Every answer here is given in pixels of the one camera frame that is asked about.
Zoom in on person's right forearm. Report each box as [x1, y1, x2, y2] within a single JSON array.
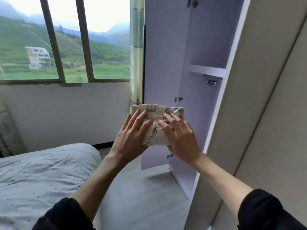
[[192, 153, 307, 230]]

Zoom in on person's left forearm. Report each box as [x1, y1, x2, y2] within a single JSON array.
[[31, 156, 130, 230]]

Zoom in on person's right hand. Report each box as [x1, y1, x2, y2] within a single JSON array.
[[157, 112, 202, 166]]

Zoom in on cream printed pyjama trousers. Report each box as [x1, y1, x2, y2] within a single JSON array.
[[130, 104, 184, 147]]

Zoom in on person's left hand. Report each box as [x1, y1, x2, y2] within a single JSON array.
[[109, 110, 154, 166]]

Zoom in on dark framed window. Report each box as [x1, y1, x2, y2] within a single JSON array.
[[0, 0, 131, 85]]

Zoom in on white building outside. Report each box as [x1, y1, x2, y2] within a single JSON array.
[[25, 46, 52, 70]]

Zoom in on white dotted bed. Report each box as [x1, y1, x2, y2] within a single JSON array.
[[0, 143, 102, 230]]

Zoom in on light grey wardrobe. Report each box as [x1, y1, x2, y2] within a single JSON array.
[[140, 0, 307, 230]]

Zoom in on grey wardrobe shelf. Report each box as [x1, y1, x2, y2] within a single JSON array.
[[188, 65, 226, 78]]

